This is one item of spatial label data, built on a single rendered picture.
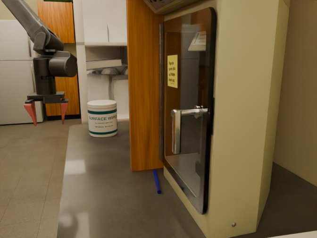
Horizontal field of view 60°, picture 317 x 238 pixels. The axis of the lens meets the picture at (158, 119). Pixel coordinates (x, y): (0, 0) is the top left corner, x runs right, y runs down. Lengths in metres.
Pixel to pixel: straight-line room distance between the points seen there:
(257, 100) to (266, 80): 0.04
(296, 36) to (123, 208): 0.73
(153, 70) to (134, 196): 0.36
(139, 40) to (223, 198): 0.49
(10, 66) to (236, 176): 5.08
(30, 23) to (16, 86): 4.52
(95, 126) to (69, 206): 0.56
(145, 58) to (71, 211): 0.46
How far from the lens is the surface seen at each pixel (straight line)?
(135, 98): 0.83
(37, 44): 0.89
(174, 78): 0.67
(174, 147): 0.54
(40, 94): 0.89
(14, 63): 5.43
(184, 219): 0.67
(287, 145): 1.03
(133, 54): 0.82
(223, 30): 0.49
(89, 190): 0.81
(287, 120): 1.02
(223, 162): 0.54
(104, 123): 1.23
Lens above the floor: 1.32
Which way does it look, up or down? 14 degrees down
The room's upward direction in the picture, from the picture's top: straight up
